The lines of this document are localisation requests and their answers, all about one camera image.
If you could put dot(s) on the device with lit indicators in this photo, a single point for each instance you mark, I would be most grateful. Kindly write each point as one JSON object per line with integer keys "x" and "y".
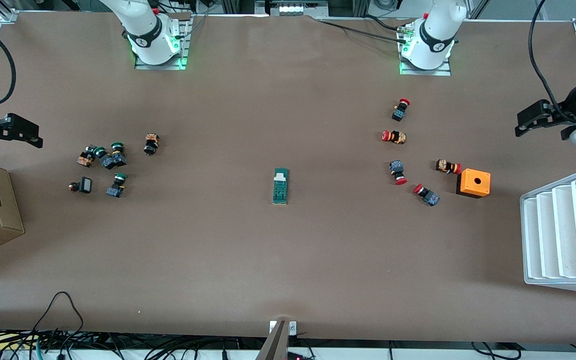
{"x": 292, "y": 8}

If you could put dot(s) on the small metal bracket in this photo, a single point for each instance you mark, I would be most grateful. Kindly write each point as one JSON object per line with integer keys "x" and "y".
{"x": 292, "y": 327}

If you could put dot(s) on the red emergency button blue block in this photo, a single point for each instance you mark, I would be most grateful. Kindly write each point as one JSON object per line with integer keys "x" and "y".
{"x": 397, "y": 171}
{"x": 400, "y": 111}
{"x": 427, "y": 195}

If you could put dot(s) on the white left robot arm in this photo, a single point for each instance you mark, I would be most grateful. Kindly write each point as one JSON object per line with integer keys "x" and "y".
{"x": 435, "y": 35}

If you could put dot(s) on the orange button enclosure box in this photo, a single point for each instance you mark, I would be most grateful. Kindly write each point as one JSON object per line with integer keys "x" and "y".
{"x": 474, "y": 182}

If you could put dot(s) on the black push button orange block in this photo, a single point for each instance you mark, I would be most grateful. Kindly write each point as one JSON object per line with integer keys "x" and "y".
{"x": 151, "y": 144}

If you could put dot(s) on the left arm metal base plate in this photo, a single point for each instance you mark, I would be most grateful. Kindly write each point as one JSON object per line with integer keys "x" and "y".
{"x": 425, "y": 72}

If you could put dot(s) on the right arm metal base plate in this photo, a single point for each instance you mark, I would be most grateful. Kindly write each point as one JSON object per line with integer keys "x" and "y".
{"x": 160, "y": 66}

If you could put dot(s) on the red emergency button orange block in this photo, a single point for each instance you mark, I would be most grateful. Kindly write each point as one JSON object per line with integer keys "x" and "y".
{"x": 448, "y": 166}
{"x": 394, "y": 136}

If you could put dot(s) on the green load switch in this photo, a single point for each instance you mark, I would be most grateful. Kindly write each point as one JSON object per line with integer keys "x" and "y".
{"x": 280, "y": 187}

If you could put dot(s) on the green push button blue block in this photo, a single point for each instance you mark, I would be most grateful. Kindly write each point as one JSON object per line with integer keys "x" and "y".
{"x": 116, "y": 186}
{"x": 104, "y": 158}
{"x": 118, "y": 155}

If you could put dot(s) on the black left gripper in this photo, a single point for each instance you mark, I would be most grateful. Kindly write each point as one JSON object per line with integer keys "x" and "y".
{"x": 570, "y": 111}

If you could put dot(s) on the white slotted rack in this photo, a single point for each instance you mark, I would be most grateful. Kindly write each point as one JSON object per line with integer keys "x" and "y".
{"x": 563, "y": 235}

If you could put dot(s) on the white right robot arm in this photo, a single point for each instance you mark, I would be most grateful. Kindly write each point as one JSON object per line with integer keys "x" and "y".
{"x": 143, "y": 30}

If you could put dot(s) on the black block small red button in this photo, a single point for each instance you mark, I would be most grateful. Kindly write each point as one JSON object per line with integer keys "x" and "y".
{"x": 85, "y": 185}

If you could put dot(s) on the yellow tag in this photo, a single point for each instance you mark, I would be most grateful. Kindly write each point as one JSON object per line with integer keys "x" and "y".
{"x": 10, "y": 341}

